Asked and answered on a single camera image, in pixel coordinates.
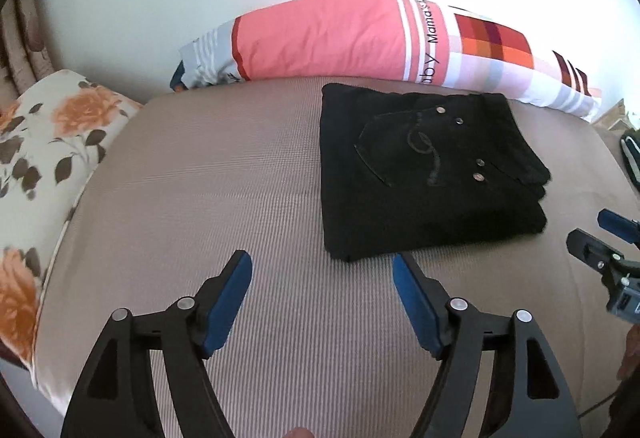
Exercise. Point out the pink checked long pillow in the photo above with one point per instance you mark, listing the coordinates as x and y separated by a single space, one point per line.
320 38

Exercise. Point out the brown patterned curtain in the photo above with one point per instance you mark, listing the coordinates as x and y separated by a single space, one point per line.
25 38

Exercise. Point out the floral orange rose pillow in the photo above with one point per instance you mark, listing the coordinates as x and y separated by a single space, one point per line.
45 158

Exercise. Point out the black pants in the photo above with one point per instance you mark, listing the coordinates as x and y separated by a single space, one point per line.
415 178

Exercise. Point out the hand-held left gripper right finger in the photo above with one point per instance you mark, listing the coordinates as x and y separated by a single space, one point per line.
412 303

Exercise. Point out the person's right hand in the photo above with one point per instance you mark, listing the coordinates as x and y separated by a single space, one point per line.
631 353

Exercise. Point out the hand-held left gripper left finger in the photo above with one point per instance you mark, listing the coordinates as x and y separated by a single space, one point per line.
225 303

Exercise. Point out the black white object at edge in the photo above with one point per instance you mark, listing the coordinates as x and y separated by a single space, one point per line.
632 158

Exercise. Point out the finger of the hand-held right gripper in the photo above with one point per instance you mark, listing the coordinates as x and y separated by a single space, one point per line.
592 248
620 225

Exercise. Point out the beige ribbed blanket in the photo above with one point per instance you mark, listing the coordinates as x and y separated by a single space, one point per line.
240 188

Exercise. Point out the tan pleated cloth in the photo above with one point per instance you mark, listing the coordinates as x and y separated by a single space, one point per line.
614 116

